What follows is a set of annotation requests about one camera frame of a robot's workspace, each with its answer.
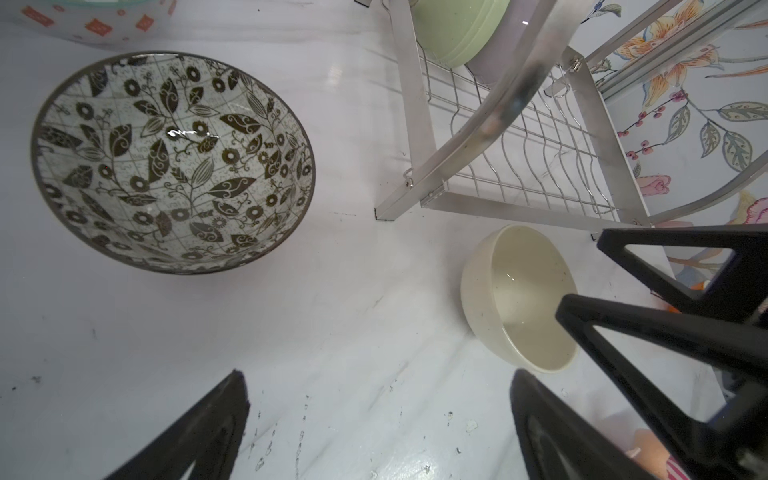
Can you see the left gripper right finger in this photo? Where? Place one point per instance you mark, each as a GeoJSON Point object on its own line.
{"type": "Point", "coordinates": [556, 443]}

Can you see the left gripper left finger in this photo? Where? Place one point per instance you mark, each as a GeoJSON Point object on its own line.
{"type": "Point", "coordinates": [203, 443]}

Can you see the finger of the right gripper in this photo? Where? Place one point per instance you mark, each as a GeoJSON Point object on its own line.
{"type": "Point", "coordinates": [698, 383]}
{"type": "Point", "coordinates": [726, 279]}

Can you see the cream bowl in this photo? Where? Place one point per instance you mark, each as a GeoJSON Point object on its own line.
{"type": "Point", "coordinates": [510, 289]}

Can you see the steel two-tier dish rack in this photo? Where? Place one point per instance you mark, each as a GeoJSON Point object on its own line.
{"type": "Point", "coordinates": [540, 152]}

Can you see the light green bowl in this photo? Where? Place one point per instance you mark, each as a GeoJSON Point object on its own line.
{"type": "Point", "coordinates": [452, 32]}

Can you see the lilac purple bowl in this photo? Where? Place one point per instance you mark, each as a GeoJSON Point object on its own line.
{"type": "Point", "coordinates": [490, 63]}

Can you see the dark patterned bowl centre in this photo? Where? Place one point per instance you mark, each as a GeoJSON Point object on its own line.
{"type": "Point", "coordinates": [173, 162]}

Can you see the pale green patterned bowl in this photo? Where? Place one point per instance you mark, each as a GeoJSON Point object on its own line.
{"type": "Point", "coordinates": [92, 22]}

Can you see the right aluminium corner post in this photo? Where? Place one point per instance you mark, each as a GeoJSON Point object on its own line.
{"type": "Point", "coordinates": [668, 32]}

